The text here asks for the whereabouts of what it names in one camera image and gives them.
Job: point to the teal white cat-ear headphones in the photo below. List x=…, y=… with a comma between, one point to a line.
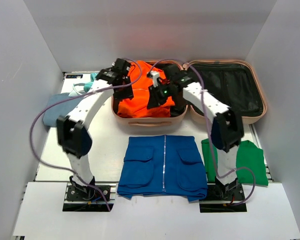
x=79, y=89

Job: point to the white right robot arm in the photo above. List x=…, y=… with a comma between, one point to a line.
x=225, y=126

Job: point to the blue zip jacket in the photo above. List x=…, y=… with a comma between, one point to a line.
x=163, y=165

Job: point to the pink suitcase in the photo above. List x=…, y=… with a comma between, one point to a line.
x=229, y=84

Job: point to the orange jacket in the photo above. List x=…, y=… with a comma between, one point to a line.
x=137, y=106

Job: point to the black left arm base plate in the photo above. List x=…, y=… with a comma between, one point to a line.
x=77, y=201

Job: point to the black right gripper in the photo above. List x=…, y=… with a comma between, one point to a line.
x=154, y=99

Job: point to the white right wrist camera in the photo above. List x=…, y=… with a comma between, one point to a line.
x=155, y=76

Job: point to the small dark label sticker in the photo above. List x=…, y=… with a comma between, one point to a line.
x=74, y=76

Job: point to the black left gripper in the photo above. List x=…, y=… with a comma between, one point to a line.
x=128, y=94

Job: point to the green t-shirt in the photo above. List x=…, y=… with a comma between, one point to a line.
x=248, y=155

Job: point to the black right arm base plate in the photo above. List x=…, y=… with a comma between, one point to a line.
x=215, y=202

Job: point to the grey-blue folded cloth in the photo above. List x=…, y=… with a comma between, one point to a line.
x=51, y=115

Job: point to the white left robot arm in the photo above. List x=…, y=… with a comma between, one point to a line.
x=72, y=130

